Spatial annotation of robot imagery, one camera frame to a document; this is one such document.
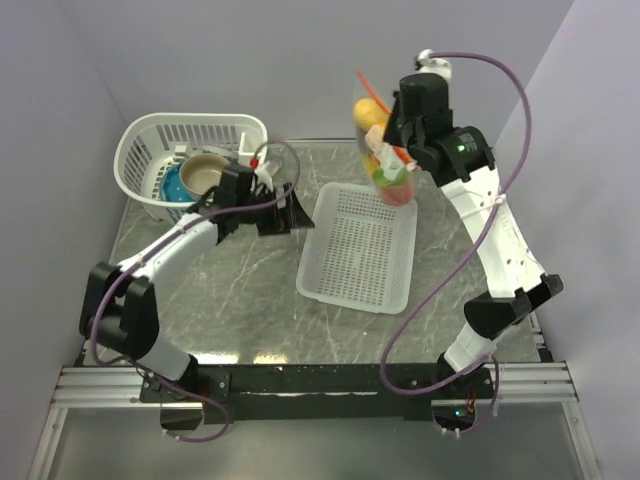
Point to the yellow fake lemon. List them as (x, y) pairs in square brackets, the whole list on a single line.
[(367, 113)]

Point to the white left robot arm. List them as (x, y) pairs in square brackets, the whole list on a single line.
[(119, 310)]

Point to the blue plate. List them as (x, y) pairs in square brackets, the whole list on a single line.
[(172, 189)]

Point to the clear zip top bag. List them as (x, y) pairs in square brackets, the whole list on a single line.
[(383, 164)]

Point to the white rectangular perforated basket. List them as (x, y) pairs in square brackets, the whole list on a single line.
[(360, 253)]

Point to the pink fake peach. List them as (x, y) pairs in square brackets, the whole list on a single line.
[(397, 195)]

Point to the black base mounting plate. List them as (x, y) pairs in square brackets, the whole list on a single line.
[(327, 391)]

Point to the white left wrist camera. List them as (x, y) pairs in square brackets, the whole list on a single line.
[(266, 171)]

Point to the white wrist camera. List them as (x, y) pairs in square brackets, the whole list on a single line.
[(266, 171), (427, 62)]

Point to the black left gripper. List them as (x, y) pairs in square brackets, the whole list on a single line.
[(284, 219)]

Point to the aluminium frame rail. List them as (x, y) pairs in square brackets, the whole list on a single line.
[(120, 387)]

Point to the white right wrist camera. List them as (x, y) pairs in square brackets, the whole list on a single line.
[(427, 62)]

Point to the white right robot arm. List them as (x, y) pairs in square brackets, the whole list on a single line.
[(463, 167)]

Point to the beige bowl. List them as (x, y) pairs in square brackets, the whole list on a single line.
[(201, 172)]

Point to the white oval laundry basket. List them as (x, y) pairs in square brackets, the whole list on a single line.
[(154, 143)]

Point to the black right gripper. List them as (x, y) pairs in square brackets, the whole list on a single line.
[(390, 136)]

